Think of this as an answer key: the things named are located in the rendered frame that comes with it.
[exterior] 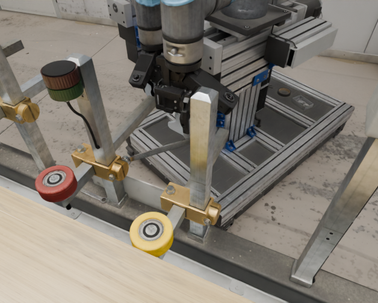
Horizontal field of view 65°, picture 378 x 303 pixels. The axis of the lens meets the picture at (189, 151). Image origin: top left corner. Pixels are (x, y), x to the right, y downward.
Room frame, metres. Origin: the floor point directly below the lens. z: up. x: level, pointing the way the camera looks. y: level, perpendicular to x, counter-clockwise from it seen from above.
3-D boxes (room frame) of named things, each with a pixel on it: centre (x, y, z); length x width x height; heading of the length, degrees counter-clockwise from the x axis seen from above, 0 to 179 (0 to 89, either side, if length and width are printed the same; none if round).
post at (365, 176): (0.29, -0.26, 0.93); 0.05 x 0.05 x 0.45; 65
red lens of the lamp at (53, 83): (0.46, 0.22, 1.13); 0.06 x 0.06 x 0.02
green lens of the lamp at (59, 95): (0.46, 0.22, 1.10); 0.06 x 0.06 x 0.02
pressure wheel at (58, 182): (0.41, 0.29, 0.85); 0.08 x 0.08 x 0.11
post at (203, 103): (0.40, -0.02, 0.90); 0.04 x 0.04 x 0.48; 65
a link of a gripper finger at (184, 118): (0.51, 0.00, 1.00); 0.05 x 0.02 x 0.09; 155
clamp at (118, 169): (0.51, 0.22, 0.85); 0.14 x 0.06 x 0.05; 65
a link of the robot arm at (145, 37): (0.82, 0.10, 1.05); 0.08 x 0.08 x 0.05
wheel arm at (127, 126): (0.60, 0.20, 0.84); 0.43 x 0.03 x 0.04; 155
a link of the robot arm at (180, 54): (0.53, 0.01, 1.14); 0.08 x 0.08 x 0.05
